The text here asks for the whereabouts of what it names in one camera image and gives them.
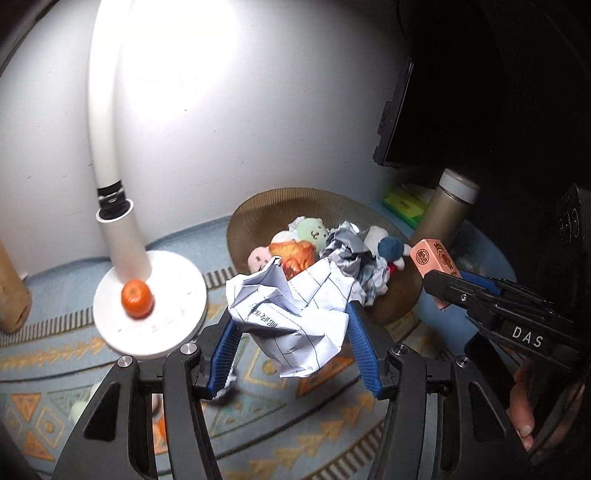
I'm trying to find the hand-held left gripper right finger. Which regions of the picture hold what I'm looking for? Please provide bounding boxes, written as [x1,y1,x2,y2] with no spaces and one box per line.
[346,302,532,480]

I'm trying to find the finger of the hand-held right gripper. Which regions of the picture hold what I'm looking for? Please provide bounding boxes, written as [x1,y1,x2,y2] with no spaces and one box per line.
[459,270,555,308]
[424,270,504,324]

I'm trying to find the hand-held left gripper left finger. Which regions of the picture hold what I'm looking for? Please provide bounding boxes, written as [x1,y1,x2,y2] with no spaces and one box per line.
[55,305,241,480]

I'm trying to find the pink box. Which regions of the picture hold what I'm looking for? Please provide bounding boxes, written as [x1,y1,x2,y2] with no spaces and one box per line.
[410,237,462,311]

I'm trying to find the gridded paper sheet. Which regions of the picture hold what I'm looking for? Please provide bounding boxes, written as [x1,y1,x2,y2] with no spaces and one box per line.
[226,257,354,379]

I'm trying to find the grey shark plush toy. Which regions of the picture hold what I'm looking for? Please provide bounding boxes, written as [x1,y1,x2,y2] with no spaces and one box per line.
[365,225,414,271]

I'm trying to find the orange wrapper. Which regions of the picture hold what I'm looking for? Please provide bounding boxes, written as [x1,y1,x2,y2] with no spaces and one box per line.
[270,240,319,280]

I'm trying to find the pink white green plush toy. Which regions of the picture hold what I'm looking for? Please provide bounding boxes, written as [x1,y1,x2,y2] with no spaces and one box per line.
[248,218,329,274]

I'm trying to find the brown ribbed glass bowl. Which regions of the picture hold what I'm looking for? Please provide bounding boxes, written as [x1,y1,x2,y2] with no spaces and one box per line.
[226,187,423,326]

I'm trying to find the person's right hand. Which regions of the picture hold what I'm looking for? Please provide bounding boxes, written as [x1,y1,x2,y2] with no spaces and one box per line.
[505,359,539,452]

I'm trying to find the gold thermos bottle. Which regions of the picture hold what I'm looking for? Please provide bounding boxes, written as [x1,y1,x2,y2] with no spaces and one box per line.
[416,168,481,252]

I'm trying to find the green tissue pack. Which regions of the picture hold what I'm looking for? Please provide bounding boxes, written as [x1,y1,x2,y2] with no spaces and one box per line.
[382,182,437,227]

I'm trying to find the orange fruit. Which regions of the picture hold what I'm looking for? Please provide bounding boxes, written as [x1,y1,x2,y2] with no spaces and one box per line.
[121,279,154,319]

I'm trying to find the patterned blue table mat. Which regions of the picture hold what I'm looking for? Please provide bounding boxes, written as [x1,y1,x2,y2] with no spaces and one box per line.
[0,215,518,480]

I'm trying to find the black monitor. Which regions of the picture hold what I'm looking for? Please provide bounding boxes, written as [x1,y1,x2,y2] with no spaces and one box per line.
[373,46,509,169]

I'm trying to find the white desk lamp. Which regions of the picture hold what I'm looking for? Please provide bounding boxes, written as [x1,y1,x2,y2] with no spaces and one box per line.
[87,0,208,361]

